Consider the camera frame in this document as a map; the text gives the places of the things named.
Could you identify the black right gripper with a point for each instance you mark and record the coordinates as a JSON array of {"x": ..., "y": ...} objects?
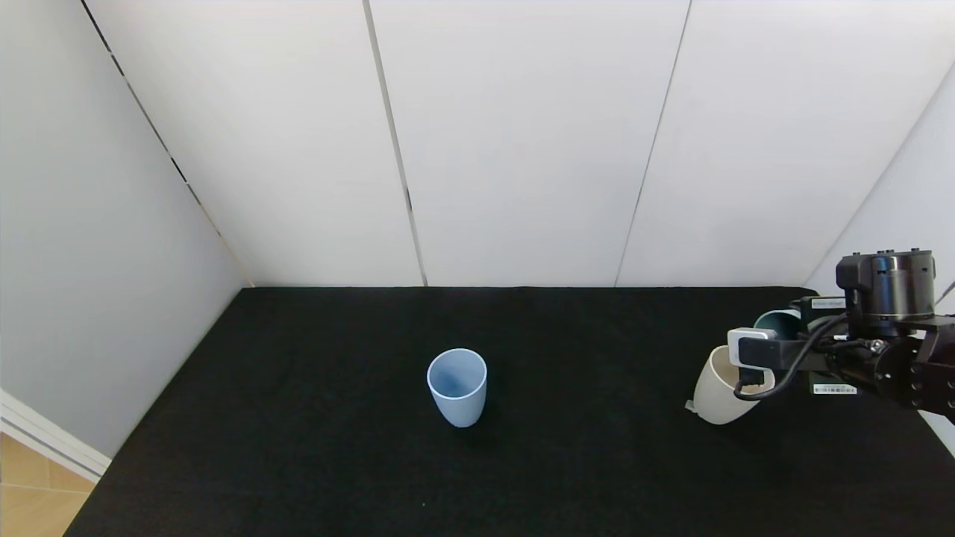
[{"x": 830, "y": 382}]

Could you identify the teal plastic cup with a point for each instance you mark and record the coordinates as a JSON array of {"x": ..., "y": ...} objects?
[{"x": 776, "y": 324}]

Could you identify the beige plastic cup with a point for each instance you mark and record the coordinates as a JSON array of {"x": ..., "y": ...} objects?
[{"x": 716, "y": 403}]

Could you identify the light blue plastic cup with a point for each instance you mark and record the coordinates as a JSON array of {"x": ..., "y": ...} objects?
[{"x": 456, "y": 406}]

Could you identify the white baseboard trim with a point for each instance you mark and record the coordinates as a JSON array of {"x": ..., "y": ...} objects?
[{"x": 45, "y": 440}]

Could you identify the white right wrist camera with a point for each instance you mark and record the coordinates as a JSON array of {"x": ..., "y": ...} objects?
[{"x": 750, "y": 335}]

